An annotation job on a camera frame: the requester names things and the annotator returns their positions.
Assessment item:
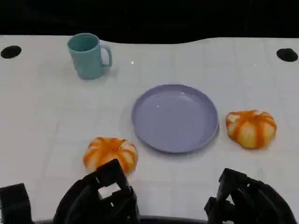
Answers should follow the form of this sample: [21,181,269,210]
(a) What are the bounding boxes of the black table grommet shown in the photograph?
[276,48,299,63]
[0,45,22,59]

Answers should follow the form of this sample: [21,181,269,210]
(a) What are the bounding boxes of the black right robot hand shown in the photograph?
[204,168,296,224]

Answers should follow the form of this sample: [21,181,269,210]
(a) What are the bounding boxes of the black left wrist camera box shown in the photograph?
[0,183,33,224]

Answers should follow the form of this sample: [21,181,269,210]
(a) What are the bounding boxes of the orange and white bread roll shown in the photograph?
[225,109,278,150]
[83,137,138,175]

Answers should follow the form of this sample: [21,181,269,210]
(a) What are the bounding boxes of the pale green mug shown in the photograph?
[67,33,113,80]

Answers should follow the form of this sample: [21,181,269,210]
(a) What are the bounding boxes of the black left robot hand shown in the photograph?
[52,158,141,224]

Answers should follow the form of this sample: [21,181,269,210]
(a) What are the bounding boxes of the lilac plate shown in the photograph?
[131,84,220,154]

